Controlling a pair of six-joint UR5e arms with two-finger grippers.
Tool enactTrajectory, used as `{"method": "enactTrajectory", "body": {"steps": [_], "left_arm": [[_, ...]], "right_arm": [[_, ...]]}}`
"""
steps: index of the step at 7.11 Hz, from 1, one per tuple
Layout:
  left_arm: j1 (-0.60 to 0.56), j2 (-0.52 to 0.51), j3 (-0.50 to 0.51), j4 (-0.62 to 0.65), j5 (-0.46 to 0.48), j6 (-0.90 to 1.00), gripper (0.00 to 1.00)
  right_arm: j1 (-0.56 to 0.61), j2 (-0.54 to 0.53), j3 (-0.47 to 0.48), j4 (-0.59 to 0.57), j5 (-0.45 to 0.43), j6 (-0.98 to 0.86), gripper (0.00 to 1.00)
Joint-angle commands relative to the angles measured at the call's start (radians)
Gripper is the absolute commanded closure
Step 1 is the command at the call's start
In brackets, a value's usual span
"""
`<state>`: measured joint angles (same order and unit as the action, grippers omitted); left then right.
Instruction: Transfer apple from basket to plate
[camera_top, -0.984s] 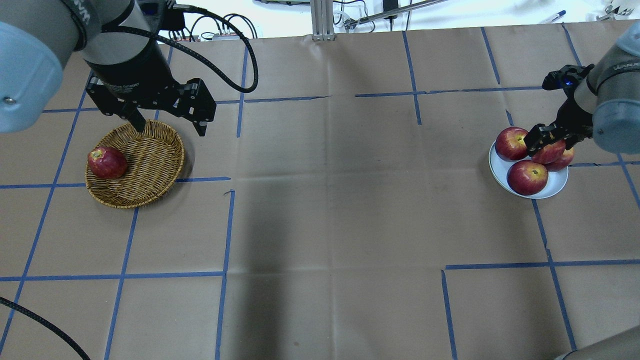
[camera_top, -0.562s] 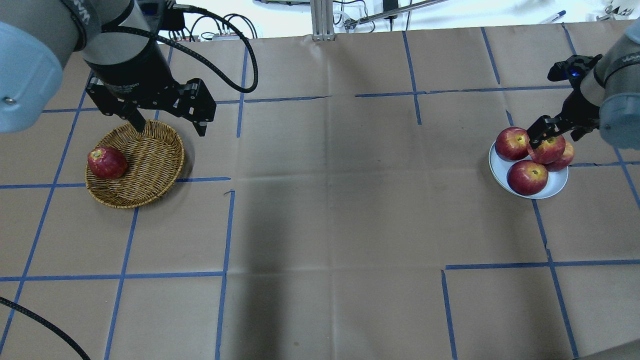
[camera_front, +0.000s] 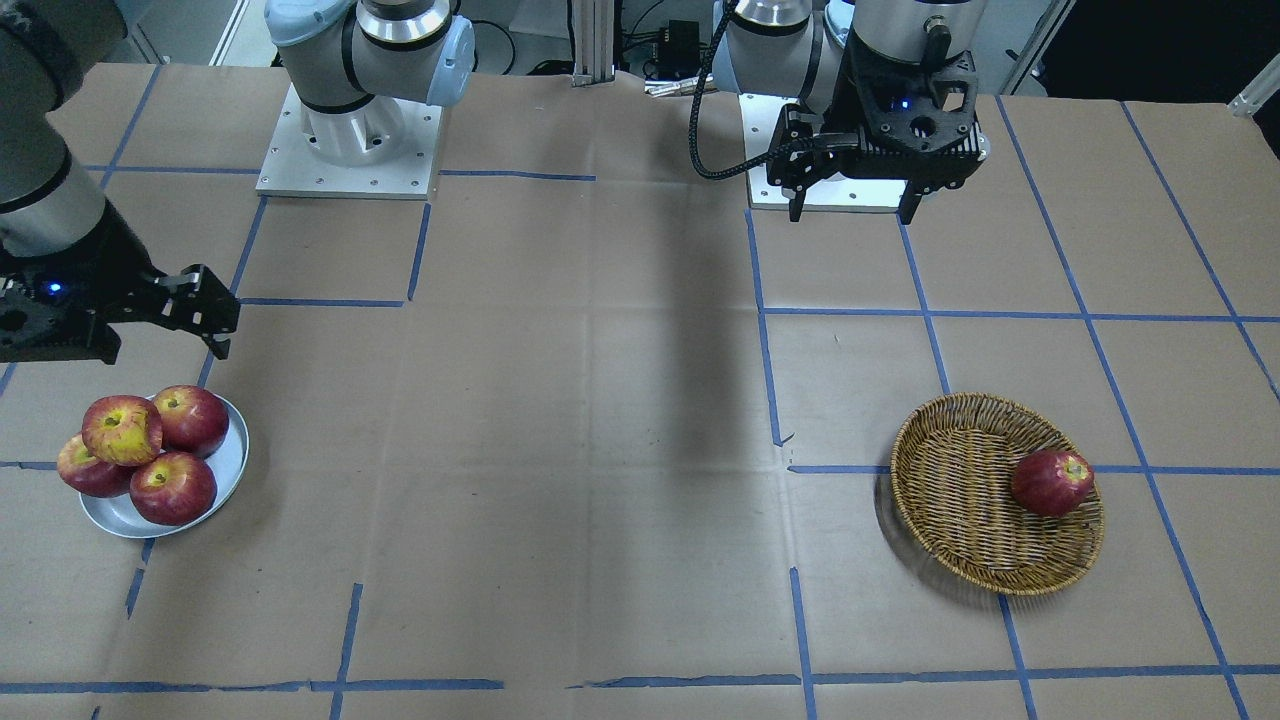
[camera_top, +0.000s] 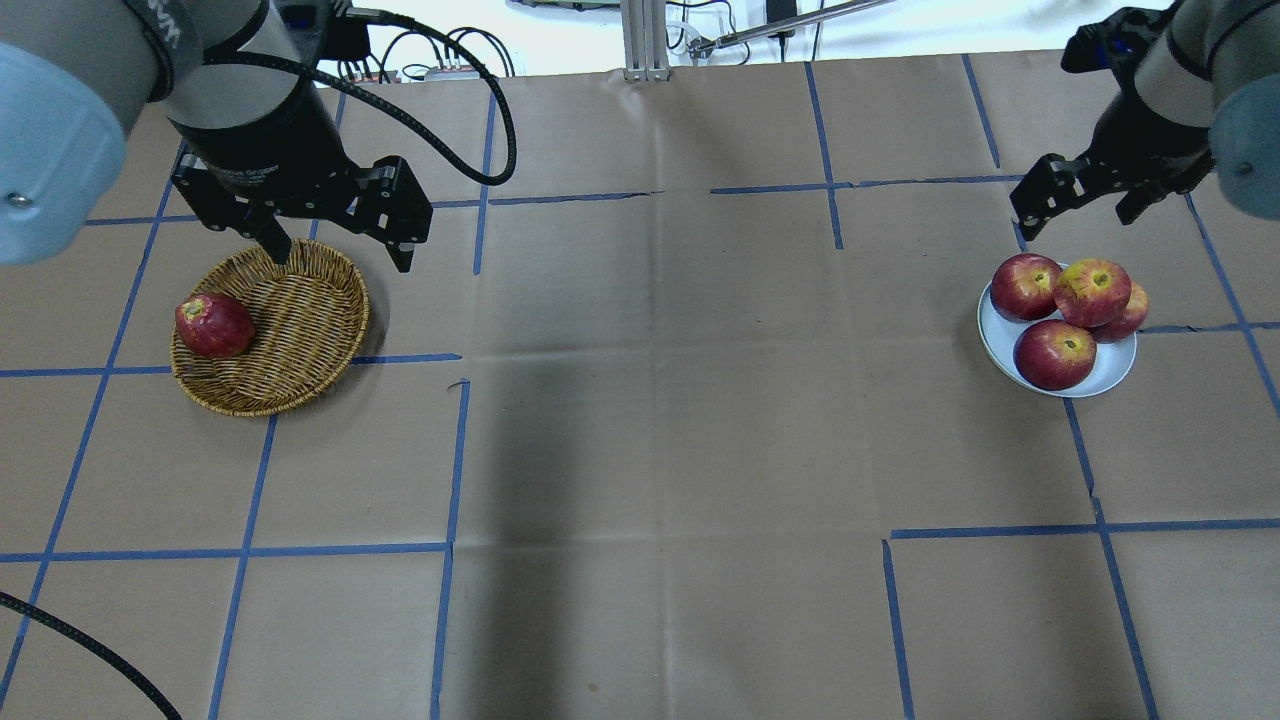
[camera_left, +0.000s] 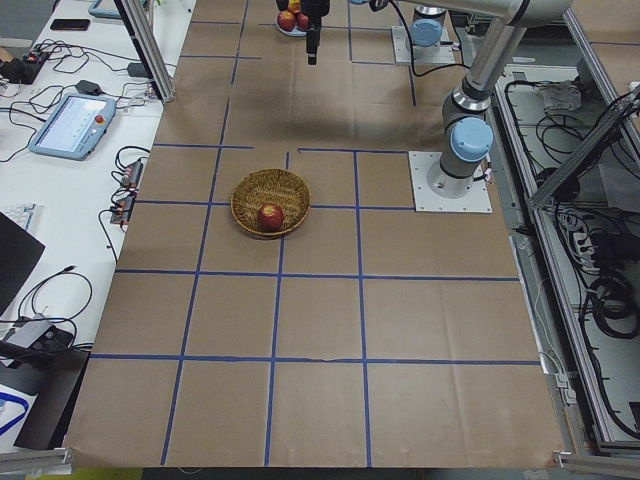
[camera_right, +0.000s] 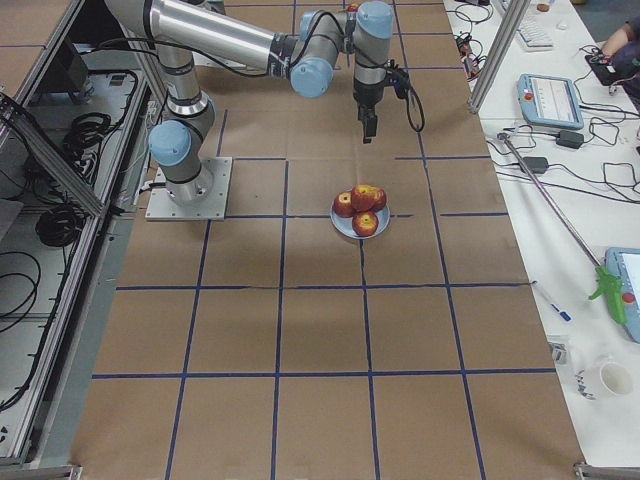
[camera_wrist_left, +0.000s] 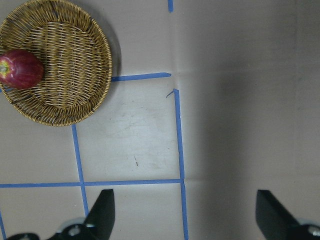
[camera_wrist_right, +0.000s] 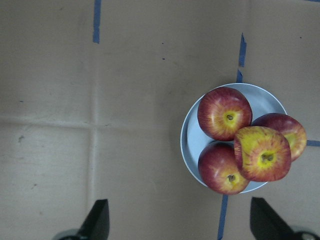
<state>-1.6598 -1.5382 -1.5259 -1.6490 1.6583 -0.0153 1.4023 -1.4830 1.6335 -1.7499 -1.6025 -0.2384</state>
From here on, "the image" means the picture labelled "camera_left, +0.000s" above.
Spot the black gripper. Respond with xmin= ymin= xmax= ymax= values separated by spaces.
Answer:
xmin=301 ymin=0 xmax=330 ymax=66

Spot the red yellow apple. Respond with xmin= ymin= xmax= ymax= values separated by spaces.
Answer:
xmin=276 ymin=0 xmax=301 ymax=14

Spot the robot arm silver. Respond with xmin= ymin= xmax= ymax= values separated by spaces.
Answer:
xmin=409 ymin=5 xmax=447 ymax=53
xmin=418 ymin=0 xmax=571 ymax=199

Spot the red apple on plate front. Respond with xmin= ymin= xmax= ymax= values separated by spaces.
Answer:
xmin=296 ymin=13 xmax=309 ymax=32

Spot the red apple on plate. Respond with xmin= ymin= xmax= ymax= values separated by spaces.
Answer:
xmin=276 ymin=10 xmax=297 ymax=32
xmin=296 ymin=13 xmax=309 ymax=32

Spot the silver metal plate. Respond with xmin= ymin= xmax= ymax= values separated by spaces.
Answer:
xmin=276 ymin=22 xmax=306 ymax=37

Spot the red apple on plate back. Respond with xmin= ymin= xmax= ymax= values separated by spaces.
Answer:
xmin=276 ymin=10 xmax=297 ymax=32

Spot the woven wicker basket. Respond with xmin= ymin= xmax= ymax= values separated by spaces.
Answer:
xmin=230 ymin=168 xmax=311 ymax=239

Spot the dark red apple in basket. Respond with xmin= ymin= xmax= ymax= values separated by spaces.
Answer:
xmin=257 ymin=203 xmax=284 ymax=232

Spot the black power adapter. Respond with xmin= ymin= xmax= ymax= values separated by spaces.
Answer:
xmin=75 ymin=80 xmax=103 ymax=96

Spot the black smartphone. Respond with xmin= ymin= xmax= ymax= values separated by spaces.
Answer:
xmin=50 ymin=18 xmax=91 ymax=31

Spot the blue teach pendant tablet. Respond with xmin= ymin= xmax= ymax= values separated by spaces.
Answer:
xmin=28 ymin=93 xmax=116 ymax=161

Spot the black laptop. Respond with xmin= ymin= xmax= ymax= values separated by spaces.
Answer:
xmin=0 ymin=214 xmax=45 ymax=313

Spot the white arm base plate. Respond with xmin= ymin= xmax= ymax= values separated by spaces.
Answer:
xmin=408 ymin=151 xmax=492 ymax=214
xmin=391 ymin=26 xmax=455 ymax=65

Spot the aluminium frame post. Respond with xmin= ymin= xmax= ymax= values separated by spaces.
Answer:
xmin=114 ymin=0 xmax=175 ymax=104

